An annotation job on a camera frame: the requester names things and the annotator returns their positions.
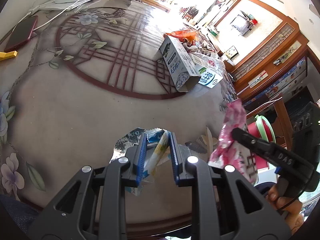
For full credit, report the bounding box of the blue white wrapper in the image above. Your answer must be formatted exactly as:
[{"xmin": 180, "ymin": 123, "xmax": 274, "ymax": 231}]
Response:
[{"xmin": 111, "ymin": 127, "xmax": 170, "ymax": 196}]

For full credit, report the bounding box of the pink floral wrapper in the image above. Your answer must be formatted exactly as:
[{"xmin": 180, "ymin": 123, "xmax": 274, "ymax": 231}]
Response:
[{"xmin": 208, "ymin": 99, "xmax": 258, "ymax": 184}]

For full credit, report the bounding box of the orange plastic snack bag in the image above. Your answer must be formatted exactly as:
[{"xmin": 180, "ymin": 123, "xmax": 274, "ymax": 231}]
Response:
[{"xmin": 164, "ymin": 30, "xmax": 197, "ymax": 43}]

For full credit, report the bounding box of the wooden room divider cabinet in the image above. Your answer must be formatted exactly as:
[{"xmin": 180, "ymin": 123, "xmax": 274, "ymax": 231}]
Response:
[{"xmin": 231, "ymin": 0, "xmax": 319, "ymax": 102}]

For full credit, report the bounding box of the person right hand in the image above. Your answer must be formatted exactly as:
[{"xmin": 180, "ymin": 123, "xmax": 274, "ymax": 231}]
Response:
[{"xmin": 266, "ymin": 185, "xmax": 304, "ymax": 234}]

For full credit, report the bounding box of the red bin with green rim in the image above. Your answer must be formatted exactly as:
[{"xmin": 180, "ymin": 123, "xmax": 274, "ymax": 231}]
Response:
[{"xmin": 248, "ymin": 115, "xmax": 276, "ymax": 170}]

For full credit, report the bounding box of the tall milk carton box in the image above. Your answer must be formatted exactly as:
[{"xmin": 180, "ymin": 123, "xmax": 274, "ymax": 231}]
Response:
[{"xmin": 159, "ymin": 35, "xmax": 201, "ymax": 93}]

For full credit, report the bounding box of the blue white milk carton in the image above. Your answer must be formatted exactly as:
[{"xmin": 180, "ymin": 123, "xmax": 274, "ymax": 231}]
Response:
[{"xmin": 192, "ymin": 56, "xmax": 223, "ymax": 88}]

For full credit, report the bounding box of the floral patterned tablecloth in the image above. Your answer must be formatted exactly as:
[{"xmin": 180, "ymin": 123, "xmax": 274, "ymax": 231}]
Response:
[{"xmin": 1, "ymin": 0, "xmax": 236, "ymax": 207}]

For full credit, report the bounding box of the yellow plastic piece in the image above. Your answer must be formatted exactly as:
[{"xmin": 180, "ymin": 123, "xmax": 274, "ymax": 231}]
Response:
[{"xmin": 0, "ymin": 51, "xmax": 18, "ymax": 61}]

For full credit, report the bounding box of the red smartphone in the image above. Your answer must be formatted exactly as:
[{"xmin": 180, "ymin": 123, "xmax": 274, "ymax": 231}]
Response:
[{"xmin": 4, "ymin": 16, "xmax": 38, "ymax": 53}]

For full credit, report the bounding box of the white cable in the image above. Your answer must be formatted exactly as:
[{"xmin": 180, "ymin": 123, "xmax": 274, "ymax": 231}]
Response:
[{"xmin": 15, "ymin": 0, "xmax": 97, "ymax": 30}]

